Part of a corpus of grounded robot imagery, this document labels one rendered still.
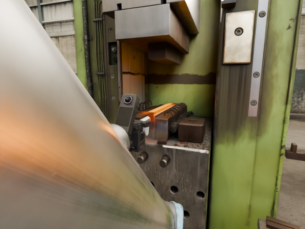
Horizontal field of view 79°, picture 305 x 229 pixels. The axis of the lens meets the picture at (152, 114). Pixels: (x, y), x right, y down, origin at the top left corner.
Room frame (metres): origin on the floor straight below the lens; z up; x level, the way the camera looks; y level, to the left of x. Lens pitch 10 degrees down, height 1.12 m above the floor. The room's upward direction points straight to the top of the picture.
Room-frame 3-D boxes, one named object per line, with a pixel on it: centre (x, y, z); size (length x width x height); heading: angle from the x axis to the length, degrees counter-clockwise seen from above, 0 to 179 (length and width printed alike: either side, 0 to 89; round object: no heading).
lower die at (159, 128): (0.86, -0.03, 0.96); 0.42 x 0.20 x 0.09; 160
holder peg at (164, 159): (0.55, -0.04, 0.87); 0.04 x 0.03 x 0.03; 160
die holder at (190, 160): (0.85, -0.09, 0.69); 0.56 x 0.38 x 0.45; 160
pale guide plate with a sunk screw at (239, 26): (0.68, -0.30, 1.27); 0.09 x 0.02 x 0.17; 70
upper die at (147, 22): (0.86, -0.03, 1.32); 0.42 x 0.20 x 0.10; 160
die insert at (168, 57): (0.89, -0.07, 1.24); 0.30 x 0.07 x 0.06; 160
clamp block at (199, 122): (0.66, -0.15, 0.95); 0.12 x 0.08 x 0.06; 160
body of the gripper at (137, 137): (0.50, 0.07, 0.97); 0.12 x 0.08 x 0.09; 161
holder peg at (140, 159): (0.58, 0.03, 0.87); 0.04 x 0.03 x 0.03; 160
